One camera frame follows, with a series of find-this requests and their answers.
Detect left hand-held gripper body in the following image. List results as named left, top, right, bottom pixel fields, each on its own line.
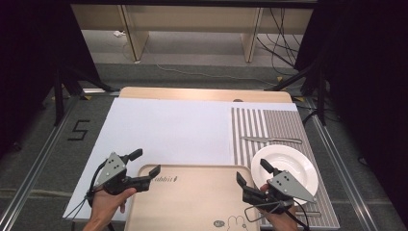
left=92, top=151, right=152, bottom=196

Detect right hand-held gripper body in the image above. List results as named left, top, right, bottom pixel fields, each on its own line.
left=242, top=170, right=318, bottom=216

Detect white plate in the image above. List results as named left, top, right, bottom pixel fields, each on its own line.
left=250, top=143, right=319, bottom=197

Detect metal knife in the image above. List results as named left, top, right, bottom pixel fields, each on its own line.
left=240, top=136, right=303, bottom=144

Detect beige tray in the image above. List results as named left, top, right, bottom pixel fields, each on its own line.
left=124, top=164, right=262, bottom=231

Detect person's left hand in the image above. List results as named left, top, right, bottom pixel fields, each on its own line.
left=90, top=187, right=138, bottom=222

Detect person's right hand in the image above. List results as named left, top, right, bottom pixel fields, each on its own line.
left=256, top=183, right=301, bottom=231

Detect white tablecloth sheet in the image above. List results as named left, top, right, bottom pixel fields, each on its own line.
left=62, top=97, right=299, bottom=222

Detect grey striped placemat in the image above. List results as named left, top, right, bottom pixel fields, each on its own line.
left=230, top=107, right=341, bottom=229

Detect black metal stand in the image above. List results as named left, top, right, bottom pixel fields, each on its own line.
left=52, top=64, right=121, bottom=127
left=264, top=61, right=328, bottom=127

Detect black curtain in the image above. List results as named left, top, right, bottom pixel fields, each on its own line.
left=293, top=0, right=408, bottom=227
left=0, top=0, right=102, bottom=158

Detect beige wooden desk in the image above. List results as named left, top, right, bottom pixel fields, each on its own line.
left=70, top=4, right=314, bottom=64

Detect left hand-held gripper cable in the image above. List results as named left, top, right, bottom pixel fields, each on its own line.
left=62, top=159, right=110, bottom=231

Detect hand-held gripper cable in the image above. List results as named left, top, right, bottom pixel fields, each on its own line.
left=62, top=159, right=110, bottom=231
left=243, top=198, right=312, bottom=231

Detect right hand-held gripper cable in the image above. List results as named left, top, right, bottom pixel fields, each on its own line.
left=243, top=198, right=312, bottom=231

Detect silver metal floor rail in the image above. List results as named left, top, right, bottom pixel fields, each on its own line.
left=0, top=95, right=80, bottom=231
left=307, top=97, right=381, bottom=231

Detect short silver metal rail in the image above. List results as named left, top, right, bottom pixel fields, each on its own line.
left=81, top=88, right=120, bottom=96

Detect white floor cable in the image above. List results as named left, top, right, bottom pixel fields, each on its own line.
left=155, top=63, right=278, bottom=87

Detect black floor cables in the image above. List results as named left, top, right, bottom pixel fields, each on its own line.
left=255, top=8, right=304, bottom=69

